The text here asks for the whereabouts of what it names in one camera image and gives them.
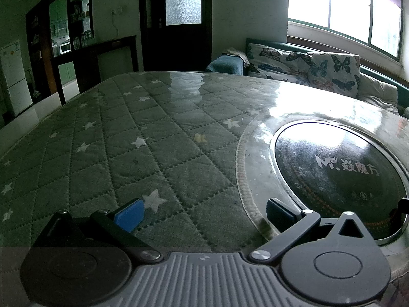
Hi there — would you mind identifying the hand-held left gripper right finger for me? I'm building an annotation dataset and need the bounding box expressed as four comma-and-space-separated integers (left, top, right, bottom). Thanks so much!
248, 198, 376, 263

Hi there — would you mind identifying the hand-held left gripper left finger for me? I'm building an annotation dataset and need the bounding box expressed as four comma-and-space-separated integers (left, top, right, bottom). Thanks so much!
30, 198, 163, 261

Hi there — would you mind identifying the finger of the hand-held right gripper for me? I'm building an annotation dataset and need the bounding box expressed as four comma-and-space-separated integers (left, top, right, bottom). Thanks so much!
391, 196, 409, 227

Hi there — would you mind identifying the round black induction cooker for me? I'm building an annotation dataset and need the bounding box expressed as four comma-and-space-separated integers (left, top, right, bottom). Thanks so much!
273, 119, 409, 245

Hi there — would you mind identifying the white cushion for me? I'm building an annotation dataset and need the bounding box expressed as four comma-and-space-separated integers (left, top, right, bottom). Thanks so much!
356, 72, 401, 115

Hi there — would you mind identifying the long butterfly print cushion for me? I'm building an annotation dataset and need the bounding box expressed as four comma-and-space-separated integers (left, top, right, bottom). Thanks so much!
245, 62, 310, 86
247, 43, 314, 68

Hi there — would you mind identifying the blue towel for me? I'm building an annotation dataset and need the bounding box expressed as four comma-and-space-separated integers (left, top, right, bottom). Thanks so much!
205, 54, 246, 76

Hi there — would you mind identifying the beige cloth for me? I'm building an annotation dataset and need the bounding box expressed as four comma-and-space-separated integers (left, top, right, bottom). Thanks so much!
221, 48, 250, 65

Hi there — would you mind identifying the dark wooden shelf unit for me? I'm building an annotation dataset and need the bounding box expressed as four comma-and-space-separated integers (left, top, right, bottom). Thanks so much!
26, 0, 139, 105

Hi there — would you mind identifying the dark green sofa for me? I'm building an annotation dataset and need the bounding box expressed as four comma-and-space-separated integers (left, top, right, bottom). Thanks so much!
245, 38, 409, 117

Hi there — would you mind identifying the dark door with frosted glass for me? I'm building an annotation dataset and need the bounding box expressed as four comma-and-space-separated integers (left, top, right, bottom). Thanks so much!
139, 0, 213, 72

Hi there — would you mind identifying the white fridge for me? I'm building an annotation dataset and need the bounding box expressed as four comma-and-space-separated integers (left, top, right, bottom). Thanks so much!
0, 40, 34, 118

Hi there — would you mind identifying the large window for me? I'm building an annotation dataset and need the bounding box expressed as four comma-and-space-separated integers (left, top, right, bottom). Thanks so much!
288, 0, 405, 61

